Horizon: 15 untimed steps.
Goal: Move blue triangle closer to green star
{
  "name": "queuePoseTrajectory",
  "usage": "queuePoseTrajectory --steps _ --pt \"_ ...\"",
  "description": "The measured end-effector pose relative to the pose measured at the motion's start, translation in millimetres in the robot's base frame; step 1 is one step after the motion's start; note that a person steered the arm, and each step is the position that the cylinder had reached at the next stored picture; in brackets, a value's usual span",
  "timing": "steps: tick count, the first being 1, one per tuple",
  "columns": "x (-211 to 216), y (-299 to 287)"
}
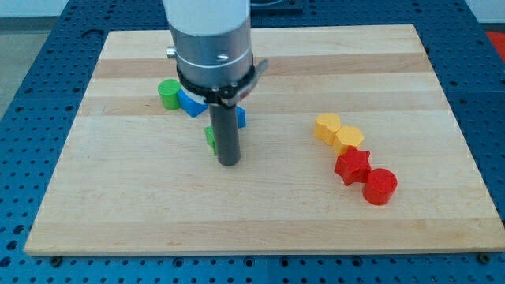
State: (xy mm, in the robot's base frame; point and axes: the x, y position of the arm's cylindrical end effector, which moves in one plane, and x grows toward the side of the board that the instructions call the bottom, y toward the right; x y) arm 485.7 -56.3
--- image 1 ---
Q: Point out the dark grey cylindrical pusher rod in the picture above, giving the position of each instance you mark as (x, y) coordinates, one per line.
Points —
(224, 122)

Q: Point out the blue triangle block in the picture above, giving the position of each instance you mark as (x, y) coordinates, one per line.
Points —
(241, 117)

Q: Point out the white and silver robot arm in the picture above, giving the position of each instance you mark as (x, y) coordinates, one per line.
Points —
(213, 53)

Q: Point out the green star block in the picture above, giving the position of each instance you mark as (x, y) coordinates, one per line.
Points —
(210, 139)

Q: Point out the red star block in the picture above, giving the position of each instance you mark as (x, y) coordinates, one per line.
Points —
(353, 166)

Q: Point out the blue cube block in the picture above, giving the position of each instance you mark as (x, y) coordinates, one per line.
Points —
(190, 106)

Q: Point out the green cylinder block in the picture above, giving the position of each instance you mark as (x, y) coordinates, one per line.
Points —
(168, 92)

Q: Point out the yellow heart block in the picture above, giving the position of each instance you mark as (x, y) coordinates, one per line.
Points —
(326, 126)

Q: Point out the yellow hexagon block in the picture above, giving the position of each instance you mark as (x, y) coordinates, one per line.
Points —
(345, 137)

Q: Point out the wooden board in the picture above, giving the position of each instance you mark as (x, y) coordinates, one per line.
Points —
(135, 179)

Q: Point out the red cylinder block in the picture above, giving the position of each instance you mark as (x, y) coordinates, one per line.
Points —
(380, 186)

